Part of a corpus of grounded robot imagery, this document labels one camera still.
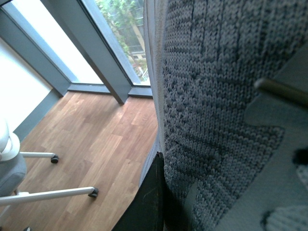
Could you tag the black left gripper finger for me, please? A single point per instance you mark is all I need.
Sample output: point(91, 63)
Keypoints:
point(146, 211)

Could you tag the grey knit sneaker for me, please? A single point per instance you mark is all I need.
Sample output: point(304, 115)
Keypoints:
point(234, 159)

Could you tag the white office chair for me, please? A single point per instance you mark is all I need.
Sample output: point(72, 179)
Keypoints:
point(40, 188)

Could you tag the black metal shoe rack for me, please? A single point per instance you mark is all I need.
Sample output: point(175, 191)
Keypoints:
point(282, 91)

